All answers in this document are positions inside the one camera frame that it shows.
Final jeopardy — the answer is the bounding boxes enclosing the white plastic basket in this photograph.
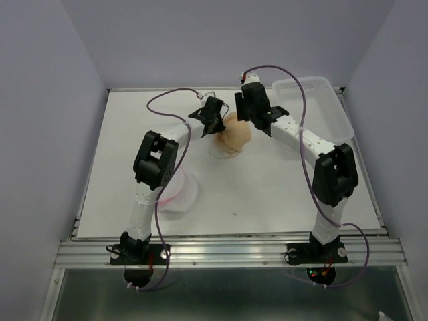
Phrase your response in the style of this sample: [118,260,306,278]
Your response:
[272,76,354,144]

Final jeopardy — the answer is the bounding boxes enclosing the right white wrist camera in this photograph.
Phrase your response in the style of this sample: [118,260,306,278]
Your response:
[240,72,260,85]

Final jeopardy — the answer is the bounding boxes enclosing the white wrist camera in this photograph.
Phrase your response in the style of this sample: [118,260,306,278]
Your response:
[197,91,216,101]
[240,72,260,85]

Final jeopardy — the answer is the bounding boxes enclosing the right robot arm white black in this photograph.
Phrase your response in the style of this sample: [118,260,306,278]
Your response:
[235,81,359,266]

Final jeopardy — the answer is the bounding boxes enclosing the white mesh laundry bag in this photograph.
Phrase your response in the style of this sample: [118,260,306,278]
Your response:
[158,167,199,214]

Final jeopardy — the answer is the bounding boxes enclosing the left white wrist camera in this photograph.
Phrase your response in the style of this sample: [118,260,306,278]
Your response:
[197,91,216,101]

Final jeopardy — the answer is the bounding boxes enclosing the aluminium frame rail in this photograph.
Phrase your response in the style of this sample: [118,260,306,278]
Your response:
[54,228,407,269]

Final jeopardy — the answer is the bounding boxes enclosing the beige bra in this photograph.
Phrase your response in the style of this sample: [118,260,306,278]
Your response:
[208,112,251,159]

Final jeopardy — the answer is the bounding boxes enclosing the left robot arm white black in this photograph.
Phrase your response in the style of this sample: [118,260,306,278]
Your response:
[116,96,225,263]

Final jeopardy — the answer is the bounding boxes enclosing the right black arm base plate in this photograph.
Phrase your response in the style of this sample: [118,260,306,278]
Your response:
[284,241,348,266]

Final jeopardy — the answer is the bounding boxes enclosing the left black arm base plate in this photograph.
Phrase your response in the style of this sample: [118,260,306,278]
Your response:
[106,243,169,266]

